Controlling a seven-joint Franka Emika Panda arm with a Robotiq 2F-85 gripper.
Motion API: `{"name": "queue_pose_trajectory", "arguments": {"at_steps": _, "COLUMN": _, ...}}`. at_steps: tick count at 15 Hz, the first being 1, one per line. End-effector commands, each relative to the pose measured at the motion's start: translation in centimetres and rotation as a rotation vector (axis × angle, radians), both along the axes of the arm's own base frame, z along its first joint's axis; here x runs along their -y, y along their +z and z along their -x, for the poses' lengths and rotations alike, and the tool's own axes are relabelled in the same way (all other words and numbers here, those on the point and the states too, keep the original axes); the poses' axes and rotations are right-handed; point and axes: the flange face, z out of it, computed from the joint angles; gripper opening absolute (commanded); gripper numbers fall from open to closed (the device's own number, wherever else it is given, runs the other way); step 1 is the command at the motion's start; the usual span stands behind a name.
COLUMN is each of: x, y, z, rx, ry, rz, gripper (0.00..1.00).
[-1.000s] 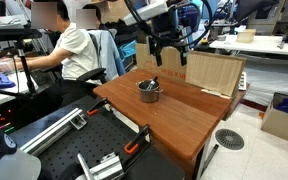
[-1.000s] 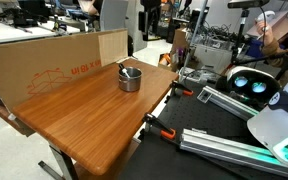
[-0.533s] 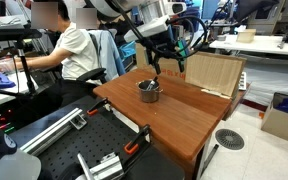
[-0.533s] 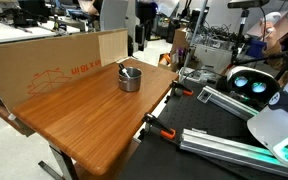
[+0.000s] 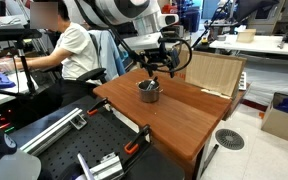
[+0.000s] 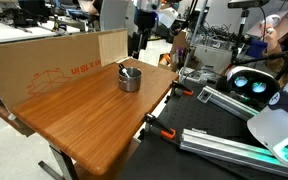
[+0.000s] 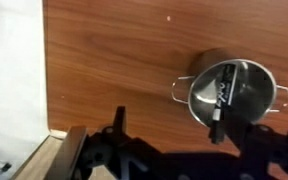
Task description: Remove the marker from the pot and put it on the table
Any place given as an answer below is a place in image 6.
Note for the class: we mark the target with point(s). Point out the metal table leg frame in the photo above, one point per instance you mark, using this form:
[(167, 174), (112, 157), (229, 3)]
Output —
[(62, 163)]

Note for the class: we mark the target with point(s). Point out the small steel pot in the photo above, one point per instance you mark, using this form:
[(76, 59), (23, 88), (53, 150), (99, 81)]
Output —
[(130, 84)]

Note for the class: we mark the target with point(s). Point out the brown cardboard panel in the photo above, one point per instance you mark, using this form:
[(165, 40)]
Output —
[(34, 60)]

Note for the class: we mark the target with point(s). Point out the black camera on stand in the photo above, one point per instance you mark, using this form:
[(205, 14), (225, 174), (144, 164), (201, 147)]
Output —
[(247, 3)]

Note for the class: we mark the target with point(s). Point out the white work desk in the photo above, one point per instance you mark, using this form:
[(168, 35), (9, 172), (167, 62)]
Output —
[(4, 33)]

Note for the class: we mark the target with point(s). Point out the black perforated breadboard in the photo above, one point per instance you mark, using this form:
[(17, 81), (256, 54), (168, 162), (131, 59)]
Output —
[(190, 115)]

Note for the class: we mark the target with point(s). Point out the grey office chair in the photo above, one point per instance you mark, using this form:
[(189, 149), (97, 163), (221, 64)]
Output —
[(114, 15)]

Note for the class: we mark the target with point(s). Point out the aluminium extrusion rail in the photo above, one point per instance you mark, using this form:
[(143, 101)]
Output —
[(227, 101), (224, 146)]

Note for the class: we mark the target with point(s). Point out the white tape strip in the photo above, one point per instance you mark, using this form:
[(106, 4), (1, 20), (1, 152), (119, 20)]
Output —
[(11, 117)]

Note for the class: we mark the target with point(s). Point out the low wooden shelf board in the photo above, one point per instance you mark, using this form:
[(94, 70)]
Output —
[(4, 115)]

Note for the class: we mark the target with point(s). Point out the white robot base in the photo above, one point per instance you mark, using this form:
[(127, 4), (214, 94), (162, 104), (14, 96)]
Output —
[(277, 130)]

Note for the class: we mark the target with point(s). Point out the silver metal pole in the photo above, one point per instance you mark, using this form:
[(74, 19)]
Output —
[(194, 36)]

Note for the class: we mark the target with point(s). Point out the white VR headset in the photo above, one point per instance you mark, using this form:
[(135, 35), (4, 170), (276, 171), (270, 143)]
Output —
[(252, 83)]

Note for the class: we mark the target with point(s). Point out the black orange bar clamp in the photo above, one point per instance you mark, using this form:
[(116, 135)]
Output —
[(180, 88), (160, 128)]

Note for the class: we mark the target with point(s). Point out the white storage bin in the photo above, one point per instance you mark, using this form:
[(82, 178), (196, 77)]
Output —
[(212, 56)]

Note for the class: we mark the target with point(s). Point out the black and white marker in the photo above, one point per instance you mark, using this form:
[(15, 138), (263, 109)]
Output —
[(124, 71)]

